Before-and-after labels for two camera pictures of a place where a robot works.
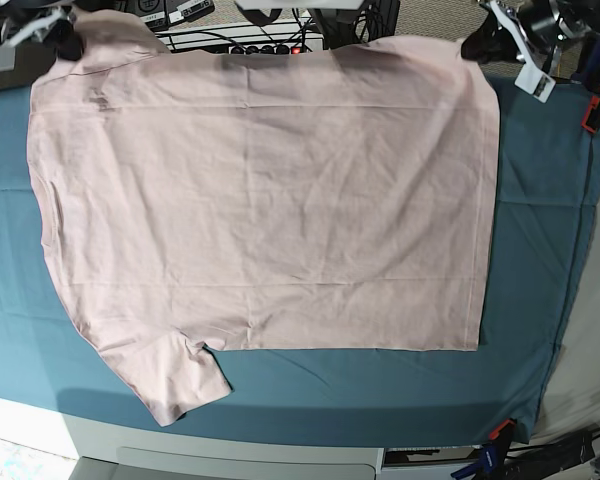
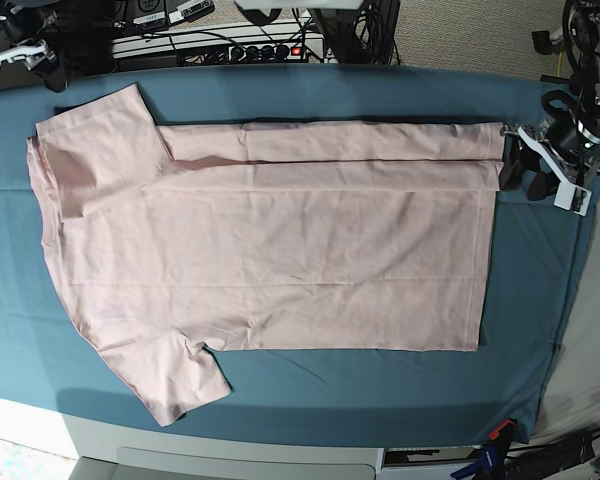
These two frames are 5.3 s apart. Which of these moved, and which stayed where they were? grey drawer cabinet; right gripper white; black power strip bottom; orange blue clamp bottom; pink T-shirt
Moved: pink T-shirt; right gripper white
Stayed: black power strip bottom; orange blue clamp bottom; grey drawer cabinet
